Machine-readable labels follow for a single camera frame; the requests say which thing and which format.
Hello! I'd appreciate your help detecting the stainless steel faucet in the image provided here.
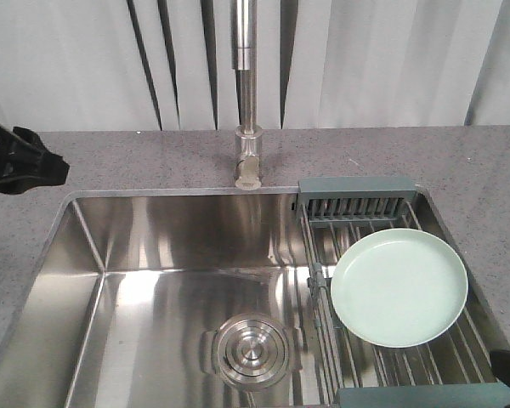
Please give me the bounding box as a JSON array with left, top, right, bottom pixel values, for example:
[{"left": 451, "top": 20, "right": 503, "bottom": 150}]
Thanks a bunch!
[{"left": 230, "top": 1, "right": 263, "bottom": 190}]

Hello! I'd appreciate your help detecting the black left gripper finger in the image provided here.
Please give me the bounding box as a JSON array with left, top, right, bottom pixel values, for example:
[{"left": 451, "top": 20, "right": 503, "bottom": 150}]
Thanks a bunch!
[{"left": 0, "top": 127, "right": 70, "bottom": 195}]

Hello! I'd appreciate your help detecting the white pleated curtain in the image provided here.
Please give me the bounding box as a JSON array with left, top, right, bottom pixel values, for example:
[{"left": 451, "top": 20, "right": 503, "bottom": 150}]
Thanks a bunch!
[{"left": 0, "top": 1, "right": 510, "bottom": 132}]

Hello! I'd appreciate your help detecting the round steel sink drain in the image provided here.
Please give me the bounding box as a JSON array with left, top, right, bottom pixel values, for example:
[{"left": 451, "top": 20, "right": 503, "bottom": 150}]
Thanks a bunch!
[{"left": 199, "top": 313, "right": 302, "bottom": 392}]

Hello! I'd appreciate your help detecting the grey metal dish drying rack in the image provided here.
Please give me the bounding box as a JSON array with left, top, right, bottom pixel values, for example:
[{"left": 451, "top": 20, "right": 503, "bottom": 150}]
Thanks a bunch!
[{"left": 295, "top": 177, "right": 510, "bottom": 407}]

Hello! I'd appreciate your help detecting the stainless steel sink basin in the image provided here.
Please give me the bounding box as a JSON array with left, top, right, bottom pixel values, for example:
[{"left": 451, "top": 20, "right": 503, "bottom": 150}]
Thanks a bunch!
[{"left": 0, "top": 188, "right": 328, "bottom": 407}]

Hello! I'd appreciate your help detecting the light green round plate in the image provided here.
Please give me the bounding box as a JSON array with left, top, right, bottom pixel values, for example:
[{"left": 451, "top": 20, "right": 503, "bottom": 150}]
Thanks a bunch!
[{"left": 331, "top": 228, "right": 469, "bottom": 349}]

